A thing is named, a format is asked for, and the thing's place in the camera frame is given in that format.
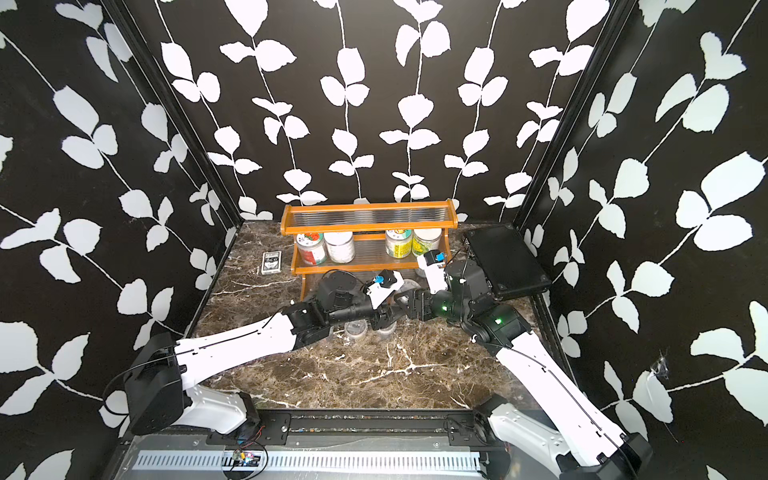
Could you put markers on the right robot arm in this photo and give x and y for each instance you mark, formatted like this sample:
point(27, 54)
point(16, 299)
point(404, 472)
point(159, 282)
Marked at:
point(579, 442)

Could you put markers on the red label large jar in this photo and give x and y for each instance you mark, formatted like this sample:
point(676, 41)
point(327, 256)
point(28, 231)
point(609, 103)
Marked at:
point(311, 248)

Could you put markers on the small seed jar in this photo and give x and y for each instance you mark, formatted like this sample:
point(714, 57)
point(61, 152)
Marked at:
point(356, 330)
point(387, 332)
point(408, 285)

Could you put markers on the small black white card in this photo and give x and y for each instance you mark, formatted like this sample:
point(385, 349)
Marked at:
point(271, 263)

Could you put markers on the orange wooden shelf rack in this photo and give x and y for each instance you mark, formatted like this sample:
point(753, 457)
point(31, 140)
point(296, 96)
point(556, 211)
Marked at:
point(368, 224)

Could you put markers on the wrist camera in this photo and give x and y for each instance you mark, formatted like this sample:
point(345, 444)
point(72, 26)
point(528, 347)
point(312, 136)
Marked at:
point(432, 263)
point(384, 284)

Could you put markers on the yellow green label jar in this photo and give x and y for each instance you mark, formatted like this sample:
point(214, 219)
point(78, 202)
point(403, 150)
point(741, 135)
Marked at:
point(398, 243)

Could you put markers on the white slotted cable duct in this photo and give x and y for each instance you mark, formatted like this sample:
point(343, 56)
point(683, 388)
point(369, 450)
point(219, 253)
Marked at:
point(377, 462)

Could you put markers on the white large jar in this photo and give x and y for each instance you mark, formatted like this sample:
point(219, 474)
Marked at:
point(340, 246)

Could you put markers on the black flat case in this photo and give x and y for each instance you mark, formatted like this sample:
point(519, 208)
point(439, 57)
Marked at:
point(509, 265)

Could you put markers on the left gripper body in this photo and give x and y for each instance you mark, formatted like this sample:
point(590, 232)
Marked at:
point(379, 320)

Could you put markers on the small circuit board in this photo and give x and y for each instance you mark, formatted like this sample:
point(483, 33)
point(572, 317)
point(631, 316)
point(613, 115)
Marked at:
point(244, 460)

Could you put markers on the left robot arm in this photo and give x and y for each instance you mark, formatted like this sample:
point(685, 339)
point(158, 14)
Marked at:
point(164, 385)

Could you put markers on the black front rail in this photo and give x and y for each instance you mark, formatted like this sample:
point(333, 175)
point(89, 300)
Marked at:
point(283, 427)

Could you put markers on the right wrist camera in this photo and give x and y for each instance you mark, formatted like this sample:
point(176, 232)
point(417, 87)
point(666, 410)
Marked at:
point(432, 263)

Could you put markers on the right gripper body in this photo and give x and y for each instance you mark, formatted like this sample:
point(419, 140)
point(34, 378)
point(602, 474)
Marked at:
point(423, 297)

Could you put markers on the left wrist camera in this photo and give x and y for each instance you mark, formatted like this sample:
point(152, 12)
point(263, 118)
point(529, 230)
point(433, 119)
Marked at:
point(384, 284)

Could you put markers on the green label large jar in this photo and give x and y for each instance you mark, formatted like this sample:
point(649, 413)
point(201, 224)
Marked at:
point(426, 239)

